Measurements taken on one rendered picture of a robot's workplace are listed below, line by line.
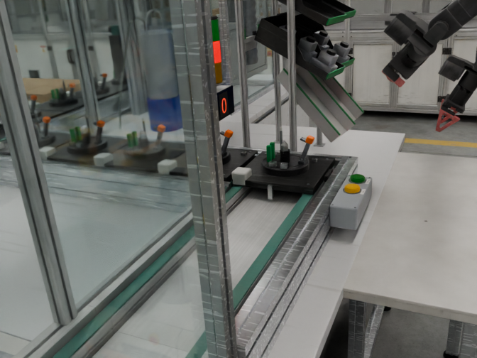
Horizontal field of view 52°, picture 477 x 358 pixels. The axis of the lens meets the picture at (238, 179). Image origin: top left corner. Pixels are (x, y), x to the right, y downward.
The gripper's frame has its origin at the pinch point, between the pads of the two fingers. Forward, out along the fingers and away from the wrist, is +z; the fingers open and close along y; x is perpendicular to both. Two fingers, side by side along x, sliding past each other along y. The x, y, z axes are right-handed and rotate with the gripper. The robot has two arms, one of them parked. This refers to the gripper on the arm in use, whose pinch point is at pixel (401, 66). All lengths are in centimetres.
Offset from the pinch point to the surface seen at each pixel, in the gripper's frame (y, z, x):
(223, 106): 44, -16, -27
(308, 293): 62, -31, 17
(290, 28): 10.2, 8.5, -32.1
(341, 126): 17.8, 28.3, -0.6
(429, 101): -133, 362, 58
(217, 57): 36, -22, -35
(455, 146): -93, 295, 92
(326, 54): 7.9, 11.4, -19.0
